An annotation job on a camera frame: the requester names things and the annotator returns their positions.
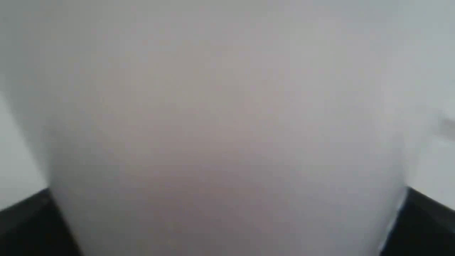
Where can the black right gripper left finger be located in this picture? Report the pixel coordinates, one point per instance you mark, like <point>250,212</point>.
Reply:
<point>36,227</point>

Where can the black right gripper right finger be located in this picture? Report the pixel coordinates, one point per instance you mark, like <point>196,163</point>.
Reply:
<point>423,227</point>

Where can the translucent squeeze bottle amber liquid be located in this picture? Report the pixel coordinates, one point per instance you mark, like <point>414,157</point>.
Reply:
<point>226,127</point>

